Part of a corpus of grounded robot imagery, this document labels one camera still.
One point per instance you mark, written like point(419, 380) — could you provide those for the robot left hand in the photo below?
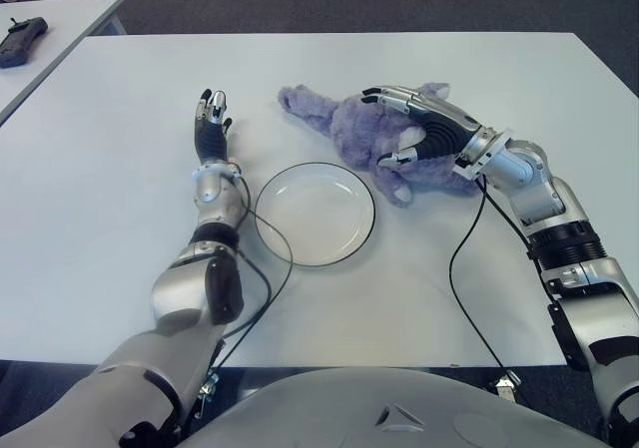
point(212, 138)

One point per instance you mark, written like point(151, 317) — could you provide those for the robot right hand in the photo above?
point(444, 134)

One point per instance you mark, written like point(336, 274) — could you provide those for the purple plush bunny doll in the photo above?
point(349, 129)

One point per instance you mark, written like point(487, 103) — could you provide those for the robot right arm silver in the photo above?
point(564, 228)

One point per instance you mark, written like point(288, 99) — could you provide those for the robot left arm silver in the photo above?
point(180, 293)

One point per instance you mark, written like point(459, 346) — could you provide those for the white plate black rim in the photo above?
point(315, 214)

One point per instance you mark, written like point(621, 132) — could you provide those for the white side table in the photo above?
point(57, 26)

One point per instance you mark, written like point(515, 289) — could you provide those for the black handheld controller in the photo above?
point(20, 44)

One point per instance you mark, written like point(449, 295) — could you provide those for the metal table clamp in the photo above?
point(208, 390)
point(506, 384)

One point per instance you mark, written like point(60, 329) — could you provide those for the grey robot torso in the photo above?
point(389, 413)

